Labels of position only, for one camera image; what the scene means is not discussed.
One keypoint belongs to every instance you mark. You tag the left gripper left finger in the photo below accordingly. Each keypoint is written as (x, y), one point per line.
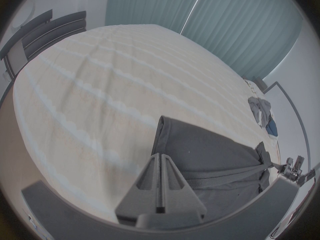
(145, 196)

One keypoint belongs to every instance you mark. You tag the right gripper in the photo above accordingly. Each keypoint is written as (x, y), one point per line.
(291, 174)

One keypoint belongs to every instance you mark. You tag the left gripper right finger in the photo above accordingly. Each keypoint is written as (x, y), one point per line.
(177, 196)

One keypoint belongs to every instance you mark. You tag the black T-shirt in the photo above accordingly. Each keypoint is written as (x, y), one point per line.
(212, 154)

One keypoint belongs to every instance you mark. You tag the pile of clothes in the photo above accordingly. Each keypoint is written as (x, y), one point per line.
(262, 109)

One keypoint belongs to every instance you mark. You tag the white printed pillow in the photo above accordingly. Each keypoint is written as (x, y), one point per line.
(253, 87)

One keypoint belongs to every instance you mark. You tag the grey bedside table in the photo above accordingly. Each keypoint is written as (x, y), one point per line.
(260, 82)

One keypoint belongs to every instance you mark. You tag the bed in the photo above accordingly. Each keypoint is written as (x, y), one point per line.
(100, 89)

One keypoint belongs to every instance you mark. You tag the blue-green curtain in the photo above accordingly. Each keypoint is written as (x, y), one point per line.
(245, 26)
(150, 6)

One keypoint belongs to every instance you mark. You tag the black chest of drawers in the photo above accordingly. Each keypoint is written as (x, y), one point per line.
(55, 31)

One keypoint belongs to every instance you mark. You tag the round mirror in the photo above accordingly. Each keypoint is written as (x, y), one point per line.
(23, 12)

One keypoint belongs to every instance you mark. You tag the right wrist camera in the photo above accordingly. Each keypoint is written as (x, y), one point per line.
(299, 162)

